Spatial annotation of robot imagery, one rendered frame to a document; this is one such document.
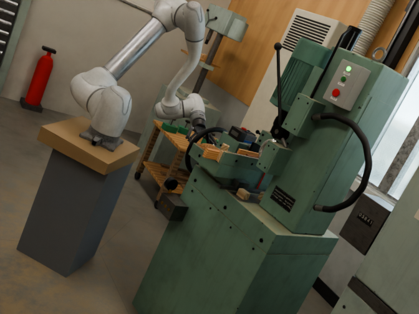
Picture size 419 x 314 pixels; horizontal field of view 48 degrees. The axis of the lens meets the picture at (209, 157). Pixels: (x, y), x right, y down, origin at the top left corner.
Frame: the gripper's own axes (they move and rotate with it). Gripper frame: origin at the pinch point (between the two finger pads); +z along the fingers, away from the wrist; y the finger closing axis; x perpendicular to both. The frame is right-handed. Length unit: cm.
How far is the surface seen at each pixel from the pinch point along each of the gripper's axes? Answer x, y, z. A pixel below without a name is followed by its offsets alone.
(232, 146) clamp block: -30.0, -6.5, 20.8
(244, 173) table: -36, -9, 42
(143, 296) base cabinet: 38, -23, 70
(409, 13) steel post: -90, 125, -89
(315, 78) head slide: -83, -2, 23
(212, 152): -42, -29, 39
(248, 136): -35.4, 0.3, 17.0
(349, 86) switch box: -97, -7, 44
